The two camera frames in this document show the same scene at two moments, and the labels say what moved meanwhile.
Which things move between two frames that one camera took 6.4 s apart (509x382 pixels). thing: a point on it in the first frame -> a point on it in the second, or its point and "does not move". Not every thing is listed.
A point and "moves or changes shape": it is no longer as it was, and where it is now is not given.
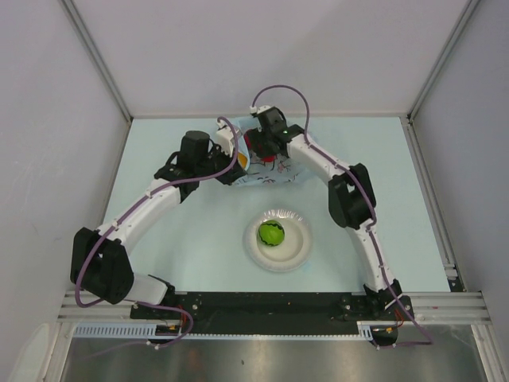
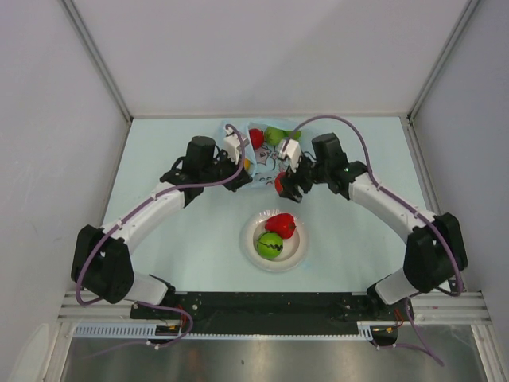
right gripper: [256, 138] -> [289, 181]
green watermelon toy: [271, 232] -> [269, 245]
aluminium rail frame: [442, 307] does not move
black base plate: [272, 313] does not move
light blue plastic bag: [280, 170] moves or changes shape
